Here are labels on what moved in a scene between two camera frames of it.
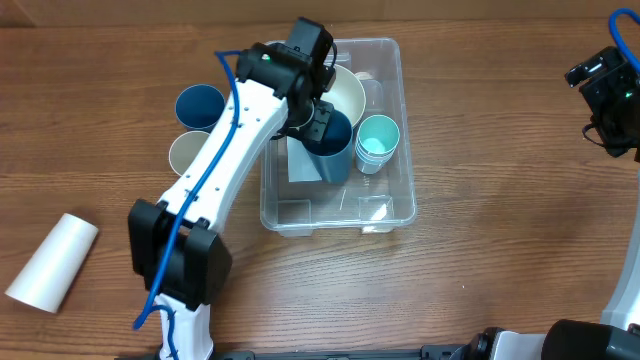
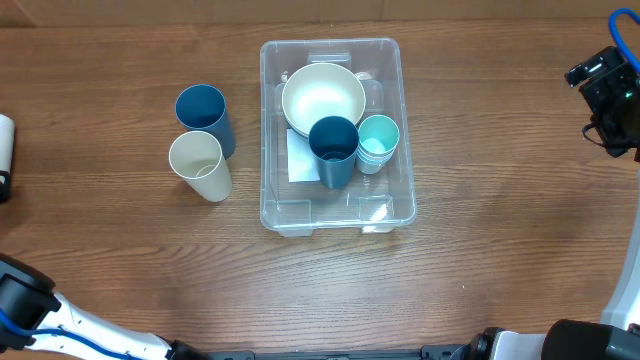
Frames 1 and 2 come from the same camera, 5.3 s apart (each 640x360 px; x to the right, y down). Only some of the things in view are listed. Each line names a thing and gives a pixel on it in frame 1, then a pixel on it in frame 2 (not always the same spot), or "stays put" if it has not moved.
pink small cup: x=373 y=156 stays put
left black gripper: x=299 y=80 → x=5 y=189
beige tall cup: x=46 y=279 → x=7 y=137
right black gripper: x=614 y=73 stays put
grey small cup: x=369 y=168 stays put
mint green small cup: x=378 y=134 stays put
